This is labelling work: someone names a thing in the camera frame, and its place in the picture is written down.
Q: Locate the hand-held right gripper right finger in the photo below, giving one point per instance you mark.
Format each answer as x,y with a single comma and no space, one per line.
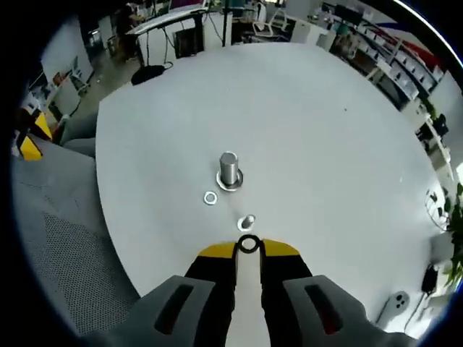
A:
285,285

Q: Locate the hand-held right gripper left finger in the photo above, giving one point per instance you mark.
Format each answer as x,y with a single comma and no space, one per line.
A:
210,289

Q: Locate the small metal washer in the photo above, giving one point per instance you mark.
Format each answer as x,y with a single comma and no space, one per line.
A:
241,244
205,198
239,225

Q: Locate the thick threaded metal stud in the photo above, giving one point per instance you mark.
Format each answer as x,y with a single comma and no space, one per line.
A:
228,168

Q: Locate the grey mesh office chair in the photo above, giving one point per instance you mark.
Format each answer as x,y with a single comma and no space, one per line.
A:
65,202

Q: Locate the white handheld controller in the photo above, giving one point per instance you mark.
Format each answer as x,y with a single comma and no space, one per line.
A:
398,301

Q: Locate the small black device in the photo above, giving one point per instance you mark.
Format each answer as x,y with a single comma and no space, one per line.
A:
430,278

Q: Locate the white standing desk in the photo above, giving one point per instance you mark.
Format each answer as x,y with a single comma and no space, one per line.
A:
162,20

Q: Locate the green potted plant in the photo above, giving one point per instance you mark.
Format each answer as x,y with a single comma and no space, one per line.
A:
456,224

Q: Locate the black pole stand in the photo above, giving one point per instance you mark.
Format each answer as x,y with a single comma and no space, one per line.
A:
226,21

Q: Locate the white office chair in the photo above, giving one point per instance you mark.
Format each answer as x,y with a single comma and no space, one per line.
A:
262,29

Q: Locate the shelf unit with white boxes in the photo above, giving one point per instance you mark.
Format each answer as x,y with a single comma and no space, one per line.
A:
405,61

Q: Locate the white cabinet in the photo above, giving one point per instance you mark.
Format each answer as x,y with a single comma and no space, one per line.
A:
307,32

